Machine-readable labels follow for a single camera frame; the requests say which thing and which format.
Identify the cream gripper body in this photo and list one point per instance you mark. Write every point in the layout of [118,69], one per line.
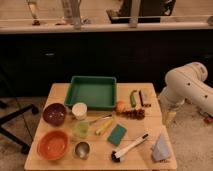
[168,114]

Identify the green sponge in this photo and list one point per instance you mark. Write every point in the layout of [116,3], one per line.
[117,134]

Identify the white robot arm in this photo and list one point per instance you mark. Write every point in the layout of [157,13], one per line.
[186,83]

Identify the green plastic tray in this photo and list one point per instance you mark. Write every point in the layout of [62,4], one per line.
[98,93]

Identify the brown toy grape bunch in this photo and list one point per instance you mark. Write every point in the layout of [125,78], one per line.
[134,114]

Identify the grey folded cloth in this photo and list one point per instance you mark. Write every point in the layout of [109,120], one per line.
[160,150]

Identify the green toy cucumber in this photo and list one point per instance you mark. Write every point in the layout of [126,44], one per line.
[132,99]

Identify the wooden table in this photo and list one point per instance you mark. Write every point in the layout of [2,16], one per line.
[139,158]

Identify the orange toy fruit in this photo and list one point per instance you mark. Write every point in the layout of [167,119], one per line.
[120,106]

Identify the metal spoon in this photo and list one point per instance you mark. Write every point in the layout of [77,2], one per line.
[101,118]

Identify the white dish brush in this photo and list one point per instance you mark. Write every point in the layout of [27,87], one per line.
[116,155]

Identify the yellow toy corn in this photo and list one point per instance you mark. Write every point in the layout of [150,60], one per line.
[103,128]

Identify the green translucent cup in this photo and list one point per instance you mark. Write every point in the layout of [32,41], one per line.
[81,129]

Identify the white paper cup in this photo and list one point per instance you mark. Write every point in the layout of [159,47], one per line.
[79,110]

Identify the small metal cup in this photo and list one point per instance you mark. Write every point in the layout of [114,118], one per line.
[82,150]

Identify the orange bowl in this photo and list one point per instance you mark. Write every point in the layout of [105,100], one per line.
[53,145]

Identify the black office chair base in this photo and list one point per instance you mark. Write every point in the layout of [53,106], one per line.
[12,125]

